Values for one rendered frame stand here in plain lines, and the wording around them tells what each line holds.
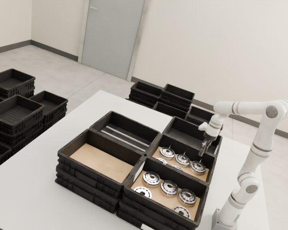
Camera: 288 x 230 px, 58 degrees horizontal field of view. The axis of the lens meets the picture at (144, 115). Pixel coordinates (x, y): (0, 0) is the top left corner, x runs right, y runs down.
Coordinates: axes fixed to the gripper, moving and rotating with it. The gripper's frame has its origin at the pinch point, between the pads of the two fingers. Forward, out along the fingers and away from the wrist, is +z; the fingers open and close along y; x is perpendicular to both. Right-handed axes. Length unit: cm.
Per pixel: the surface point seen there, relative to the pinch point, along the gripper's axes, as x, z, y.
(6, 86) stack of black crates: 205, 50, -3
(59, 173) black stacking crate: 53, 21, -61
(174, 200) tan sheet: -2.7, 17.9, -29.6
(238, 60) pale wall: 63, 0, 284
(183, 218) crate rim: -13.2, 8.6, -45.4
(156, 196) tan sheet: 6.2, 18.0, -34.9
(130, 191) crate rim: 14, 9, -52
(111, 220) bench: 18, 31, -55
